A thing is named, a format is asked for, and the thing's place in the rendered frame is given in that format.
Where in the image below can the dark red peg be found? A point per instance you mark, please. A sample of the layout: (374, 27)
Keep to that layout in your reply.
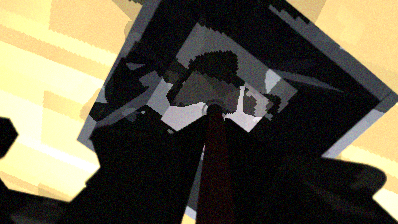
(215, 200)

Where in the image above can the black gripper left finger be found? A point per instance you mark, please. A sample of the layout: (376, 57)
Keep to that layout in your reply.
(176, 155)

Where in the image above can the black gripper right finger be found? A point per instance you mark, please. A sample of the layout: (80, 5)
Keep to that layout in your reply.
(258, 173)

